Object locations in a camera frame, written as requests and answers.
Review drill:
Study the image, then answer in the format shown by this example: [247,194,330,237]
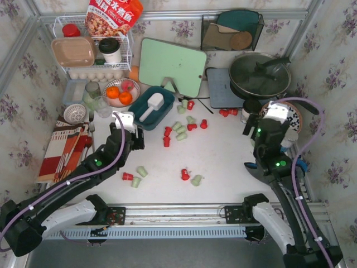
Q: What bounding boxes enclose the white plastic scoop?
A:
[139,93,164,122]

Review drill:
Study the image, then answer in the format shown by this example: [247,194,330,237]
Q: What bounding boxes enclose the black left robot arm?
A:
[1,123,144,257]

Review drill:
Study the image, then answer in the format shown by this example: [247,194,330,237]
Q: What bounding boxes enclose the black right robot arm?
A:
[243,114,342,267]

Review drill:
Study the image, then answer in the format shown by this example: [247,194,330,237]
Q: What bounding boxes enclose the paper coffee cup black lid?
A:
[240,99,262,124]

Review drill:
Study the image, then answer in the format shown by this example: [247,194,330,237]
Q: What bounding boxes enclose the teal storage basket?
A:
[127,85,176,132]

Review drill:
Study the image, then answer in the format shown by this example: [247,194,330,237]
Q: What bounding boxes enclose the clear storage box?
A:
[62,79,87,106]

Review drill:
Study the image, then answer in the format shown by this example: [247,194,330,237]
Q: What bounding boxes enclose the blue white bottle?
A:
[281,128,298,152]

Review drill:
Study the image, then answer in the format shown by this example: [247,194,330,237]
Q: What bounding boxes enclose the flower pattern plate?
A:
[257,101,302,135]

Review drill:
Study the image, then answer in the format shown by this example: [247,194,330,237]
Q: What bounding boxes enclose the red capsule cluster bottom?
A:
[163,136,171,147]

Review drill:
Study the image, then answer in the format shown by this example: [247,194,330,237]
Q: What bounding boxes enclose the red capsule cluster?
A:
[200,119,208,130]
[164,127,172,137]
[187,123,197,131]
[163,136,171,147]

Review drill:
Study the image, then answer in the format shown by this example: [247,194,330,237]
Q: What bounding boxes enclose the red capsule cluster left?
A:
[164,127,172,137]

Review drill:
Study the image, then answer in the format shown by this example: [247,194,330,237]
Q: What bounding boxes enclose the blue grey oven mitt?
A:
[244,159,308,173]

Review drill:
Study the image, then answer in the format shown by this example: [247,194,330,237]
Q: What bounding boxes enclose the metal fork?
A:
[89,110,95,152]

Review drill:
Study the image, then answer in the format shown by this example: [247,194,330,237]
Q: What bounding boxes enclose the clear glass cup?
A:
[93,96,112,118]

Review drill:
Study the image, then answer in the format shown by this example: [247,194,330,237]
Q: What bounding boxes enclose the green capsule cluster top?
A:
[172,121,182,131]

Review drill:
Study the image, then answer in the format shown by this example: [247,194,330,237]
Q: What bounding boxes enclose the green capsule cluster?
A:
[176,132,187,141]
[172,121,182,131]
[186,116,196,124]
[176,126,187,134]

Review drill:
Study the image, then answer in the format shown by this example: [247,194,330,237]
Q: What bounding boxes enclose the green capsule cluster lower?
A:
[176,132,187,141]

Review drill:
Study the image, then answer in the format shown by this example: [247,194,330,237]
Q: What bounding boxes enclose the green capsule cluster middle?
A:
[176,126,187,134]

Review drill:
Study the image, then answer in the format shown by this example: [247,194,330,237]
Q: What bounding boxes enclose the glass fruit plate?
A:
[102,78,141,108]

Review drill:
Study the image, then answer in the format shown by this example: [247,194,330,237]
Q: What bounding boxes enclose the black wok pan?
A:
[228,52,319,115]

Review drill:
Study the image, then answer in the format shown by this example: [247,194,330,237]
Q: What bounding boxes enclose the grey induction cooker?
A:
[205,68,244,109]

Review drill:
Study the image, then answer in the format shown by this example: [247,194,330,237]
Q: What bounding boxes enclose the red capsule cluster middle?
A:
[187,123,197,131]

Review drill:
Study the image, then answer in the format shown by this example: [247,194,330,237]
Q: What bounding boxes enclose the green capsule upper cluster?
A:
[186,116,196,124]

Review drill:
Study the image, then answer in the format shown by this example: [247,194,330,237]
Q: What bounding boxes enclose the green tinted glass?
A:
[83,82,102,111]

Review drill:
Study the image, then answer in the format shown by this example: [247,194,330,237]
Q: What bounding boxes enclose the white strainer bowl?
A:
[63,104,86,125]

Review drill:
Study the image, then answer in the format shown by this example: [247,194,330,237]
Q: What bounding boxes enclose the red capsule cluster right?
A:
[200,119,208,130]

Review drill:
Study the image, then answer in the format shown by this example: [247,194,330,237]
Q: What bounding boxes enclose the orange fruit behind board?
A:
[129,65,139,83]

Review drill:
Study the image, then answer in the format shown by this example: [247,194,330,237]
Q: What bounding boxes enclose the striped orange cloth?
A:
[36,116,89,183]

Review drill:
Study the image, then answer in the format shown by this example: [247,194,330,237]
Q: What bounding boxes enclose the white egg tray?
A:
[68,70,126,82]

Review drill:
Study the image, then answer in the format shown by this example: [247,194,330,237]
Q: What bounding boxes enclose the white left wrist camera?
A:
[112,111,136,133]

